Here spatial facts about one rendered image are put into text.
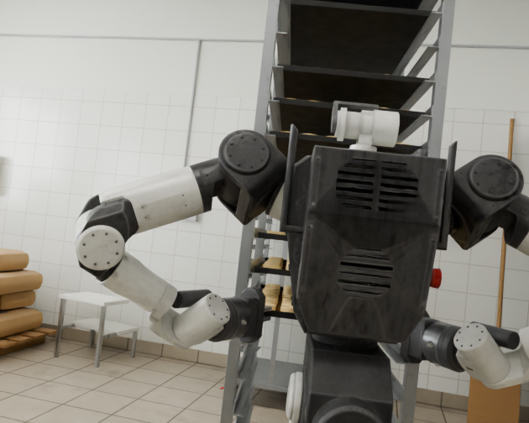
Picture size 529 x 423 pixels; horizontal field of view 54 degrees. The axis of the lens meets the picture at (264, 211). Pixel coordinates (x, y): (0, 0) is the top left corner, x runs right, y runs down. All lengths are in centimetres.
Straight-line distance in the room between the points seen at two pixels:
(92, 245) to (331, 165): 40
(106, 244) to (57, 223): 386
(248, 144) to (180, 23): 373
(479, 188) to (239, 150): 40
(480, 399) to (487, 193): 292
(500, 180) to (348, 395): 43
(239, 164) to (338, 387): 39
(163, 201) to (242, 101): 333
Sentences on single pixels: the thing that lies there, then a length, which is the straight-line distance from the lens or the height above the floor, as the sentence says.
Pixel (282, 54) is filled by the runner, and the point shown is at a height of 158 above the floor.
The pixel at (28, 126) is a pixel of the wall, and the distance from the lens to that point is 504.
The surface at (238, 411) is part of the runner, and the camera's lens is 144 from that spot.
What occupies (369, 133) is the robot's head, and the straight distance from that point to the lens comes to 100.
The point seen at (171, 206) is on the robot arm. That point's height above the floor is 108.
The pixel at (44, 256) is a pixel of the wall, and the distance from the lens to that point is 481.
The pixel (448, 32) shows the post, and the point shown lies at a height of 162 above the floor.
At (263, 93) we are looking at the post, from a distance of 139.
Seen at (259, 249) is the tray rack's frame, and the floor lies 99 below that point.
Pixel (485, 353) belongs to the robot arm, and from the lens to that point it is 106.
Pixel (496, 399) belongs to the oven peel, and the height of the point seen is 18.
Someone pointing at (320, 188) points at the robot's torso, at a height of 113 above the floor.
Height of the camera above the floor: 105
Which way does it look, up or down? 2 degrees up
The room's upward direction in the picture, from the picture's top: 6 degrees clockwise
